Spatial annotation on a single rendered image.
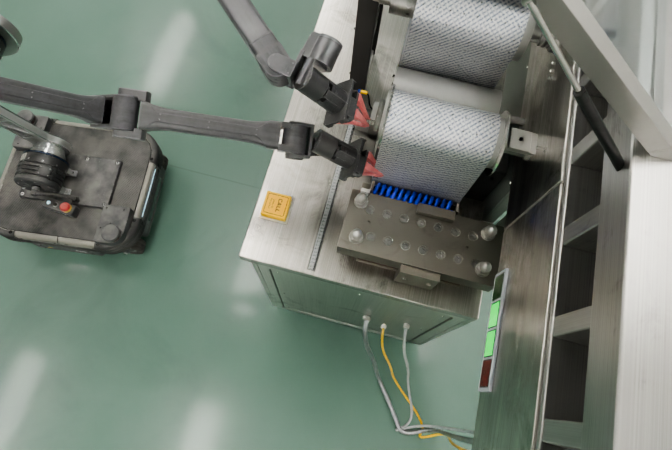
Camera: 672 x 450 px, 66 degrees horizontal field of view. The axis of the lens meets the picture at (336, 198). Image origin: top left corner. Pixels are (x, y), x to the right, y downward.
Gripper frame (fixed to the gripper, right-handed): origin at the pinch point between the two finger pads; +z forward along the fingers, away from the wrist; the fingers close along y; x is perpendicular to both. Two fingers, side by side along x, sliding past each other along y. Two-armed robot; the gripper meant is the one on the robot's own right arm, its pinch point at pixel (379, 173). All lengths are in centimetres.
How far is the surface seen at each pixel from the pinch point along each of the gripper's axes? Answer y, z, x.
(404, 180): 0.3, 5.5, 3.3
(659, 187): 18, 1, 68
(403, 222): 9.6, 9.8, 0.7
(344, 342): 32, 58, -91
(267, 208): 11.7, -16.1, -26.6
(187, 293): 29, -4, -126
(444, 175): 0.3, 8.4, 14.7
